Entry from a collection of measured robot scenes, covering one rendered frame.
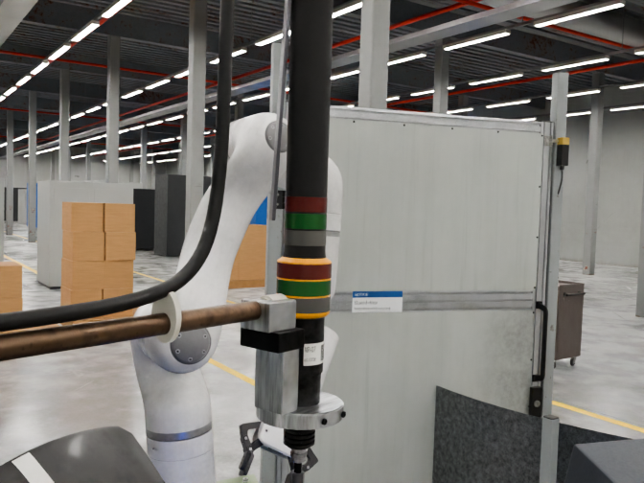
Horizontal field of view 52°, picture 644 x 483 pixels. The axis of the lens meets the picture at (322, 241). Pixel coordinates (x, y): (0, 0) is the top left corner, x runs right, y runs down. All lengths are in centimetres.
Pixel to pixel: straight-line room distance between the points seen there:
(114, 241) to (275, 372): 825
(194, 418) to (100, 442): 61
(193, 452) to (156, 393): 12
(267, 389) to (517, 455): 199
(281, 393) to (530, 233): 232
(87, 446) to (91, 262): 811
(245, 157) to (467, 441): 168
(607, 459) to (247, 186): 75
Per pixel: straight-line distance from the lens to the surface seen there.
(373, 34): 756
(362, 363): 252
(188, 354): 114
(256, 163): 118
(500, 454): 250
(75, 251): 863
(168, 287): 42
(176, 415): 122
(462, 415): 257
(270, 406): 51
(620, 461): 120
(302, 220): 50
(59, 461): 59
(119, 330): 40
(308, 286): 50
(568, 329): 749
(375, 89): 746
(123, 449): 63
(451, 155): 259
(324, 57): 52
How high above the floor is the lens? 163
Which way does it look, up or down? 3 degrees down
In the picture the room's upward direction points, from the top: 2 degrees clockwise
